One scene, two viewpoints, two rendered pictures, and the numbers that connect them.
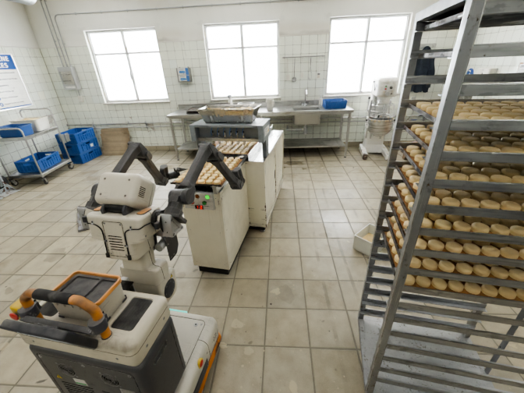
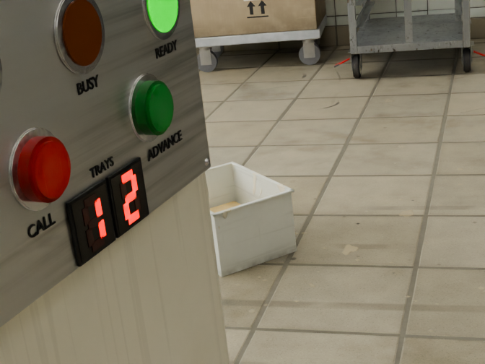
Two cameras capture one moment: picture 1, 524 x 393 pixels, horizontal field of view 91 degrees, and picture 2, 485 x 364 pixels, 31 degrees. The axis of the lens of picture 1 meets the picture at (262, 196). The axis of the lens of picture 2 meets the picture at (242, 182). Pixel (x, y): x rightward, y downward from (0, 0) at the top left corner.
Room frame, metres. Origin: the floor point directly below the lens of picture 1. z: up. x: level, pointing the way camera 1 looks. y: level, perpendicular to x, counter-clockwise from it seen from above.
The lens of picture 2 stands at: (1.56, 0.88, 0.88)
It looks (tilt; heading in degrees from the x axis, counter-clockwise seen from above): 20 degrees down; 283
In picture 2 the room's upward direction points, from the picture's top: 6 degrees counter-clockwise
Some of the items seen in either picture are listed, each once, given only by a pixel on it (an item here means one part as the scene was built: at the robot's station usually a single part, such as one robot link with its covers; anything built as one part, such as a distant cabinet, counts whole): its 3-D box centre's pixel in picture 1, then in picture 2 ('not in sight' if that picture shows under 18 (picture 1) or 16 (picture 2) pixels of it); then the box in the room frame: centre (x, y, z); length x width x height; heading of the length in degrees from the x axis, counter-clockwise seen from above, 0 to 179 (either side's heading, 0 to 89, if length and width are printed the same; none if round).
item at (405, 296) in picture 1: (423, 299); not in sight; (1.05, -0.91, 0.42); 0.64 x 0.03 x 0.03; 75
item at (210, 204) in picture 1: (199, 200); (67, 116); (1.74, 0.48, 0.77); 0.24 x 0.04 x 0.14; 76
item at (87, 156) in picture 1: (83, 154); not in sight; (5.35, 3.74, 0.10); 0.60 x 0.40 x 0.20; 173
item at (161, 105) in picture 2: not in sight; (149, 107); (1.71, 0.43, 0.76); 0.03 x 0.02 x 0.03; 76
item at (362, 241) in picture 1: (371, 239); (226, 216); (2.06, -1.06, 0.08); 0.30 x 0.22 x 0.16; 131
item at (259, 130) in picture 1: (231, 139); not in sight; (2.59, 0.27, 1.01); 0.72 x 0.33 x 0.34; 76
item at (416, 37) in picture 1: (381, 210); not in sight; (1.15, -0.62, 0.97); 0.03 x 0.03 x 1.70; 75
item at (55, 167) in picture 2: not in sight; (39, 169); (1.73, 0.53, 0.76); 0.03 x 0.02 x 0.03; 76
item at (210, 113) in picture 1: (229, 114); not in sight; (2.59, 0.27, 1.25); 0.56 x 0.29 x 0.14; 76
